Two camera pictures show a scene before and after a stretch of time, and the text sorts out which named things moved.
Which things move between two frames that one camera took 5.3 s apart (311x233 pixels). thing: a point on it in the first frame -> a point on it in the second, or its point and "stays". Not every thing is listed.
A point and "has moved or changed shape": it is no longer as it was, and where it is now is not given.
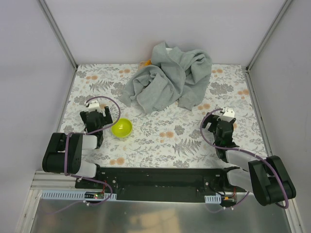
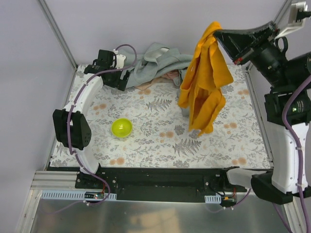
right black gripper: (219, 123) -> (254, 45)
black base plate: (161, 183) stays
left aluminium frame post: (48, 15) stays
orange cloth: (143, 63) -> (208, 72)
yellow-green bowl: (122, 128) stays
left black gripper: (95, 115) -> (123, 82)
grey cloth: (175, 76) has moved or changed shape
